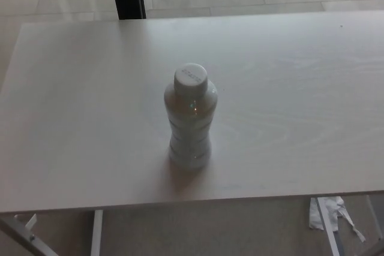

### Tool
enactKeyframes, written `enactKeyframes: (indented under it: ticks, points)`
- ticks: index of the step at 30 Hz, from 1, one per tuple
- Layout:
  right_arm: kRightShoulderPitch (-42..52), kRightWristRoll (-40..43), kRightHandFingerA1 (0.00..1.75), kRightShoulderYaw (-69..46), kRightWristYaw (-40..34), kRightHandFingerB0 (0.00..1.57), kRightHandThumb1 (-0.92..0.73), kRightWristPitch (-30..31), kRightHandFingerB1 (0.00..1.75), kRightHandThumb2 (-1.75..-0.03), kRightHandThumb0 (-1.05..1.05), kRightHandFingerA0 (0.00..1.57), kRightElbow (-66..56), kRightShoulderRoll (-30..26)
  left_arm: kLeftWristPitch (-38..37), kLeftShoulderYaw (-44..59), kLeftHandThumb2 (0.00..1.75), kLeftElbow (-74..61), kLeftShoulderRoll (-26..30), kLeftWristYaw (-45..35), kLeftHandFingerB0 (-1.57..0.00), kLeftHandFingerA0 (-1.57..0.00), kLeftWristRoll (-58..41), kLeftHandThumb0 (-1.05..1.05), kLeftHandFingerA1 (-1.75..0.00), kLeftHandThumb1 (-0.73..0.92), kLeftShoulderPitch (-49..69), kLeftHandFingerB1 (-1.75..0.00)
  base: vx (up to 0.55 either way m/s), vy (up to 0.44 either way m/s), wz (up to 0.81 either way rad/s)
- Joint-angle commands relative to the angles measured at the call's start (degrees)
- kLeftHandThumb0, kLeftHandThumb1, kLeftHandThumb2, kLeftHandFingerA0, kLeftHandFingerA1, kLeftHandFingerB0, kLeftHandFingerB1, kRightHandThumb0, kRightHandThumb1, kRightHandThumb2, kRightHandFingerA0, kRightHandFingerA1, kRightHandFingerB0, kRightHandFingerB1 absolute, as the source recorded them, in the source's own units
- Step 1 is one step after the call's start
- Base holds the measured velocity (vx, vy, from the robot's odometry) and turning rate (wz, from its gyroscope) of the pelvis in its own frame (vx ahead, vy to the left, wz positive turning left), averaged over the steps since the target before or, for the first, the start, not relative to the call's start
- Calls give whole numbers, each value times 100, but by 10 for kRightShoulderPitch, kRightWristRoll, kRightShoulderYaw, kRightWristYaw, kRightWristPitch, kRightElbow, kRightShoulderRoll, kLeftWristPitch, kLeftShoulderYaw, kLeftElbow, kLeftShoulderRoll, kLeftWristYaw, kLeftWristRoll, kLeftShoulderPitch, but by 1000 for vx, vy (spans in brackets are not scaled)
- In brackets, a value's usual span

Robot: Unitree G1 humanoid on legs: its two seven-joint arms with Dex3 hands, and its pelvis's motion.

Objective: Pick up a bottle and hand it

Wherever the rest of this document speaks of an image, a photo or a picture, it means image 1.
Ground white plastic bottle with cap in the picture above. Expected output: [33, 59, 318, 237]
[163, 62, 219, 169]

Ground white table leg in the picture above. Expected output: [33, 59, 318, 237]
[365, 194, 384, 224]
[90, 209, 104, 256]
[317, 197, 342, 256]

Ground crumpled white paper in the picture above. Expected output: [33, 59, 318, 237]
[308, 195, 367, 243]

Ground white metal bracket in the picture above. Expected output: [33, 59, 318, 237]
[14, 213, 38, 233]

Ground grey diagonal frame bar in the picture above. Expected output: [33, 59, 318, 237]
[0, 216, 59, 256]

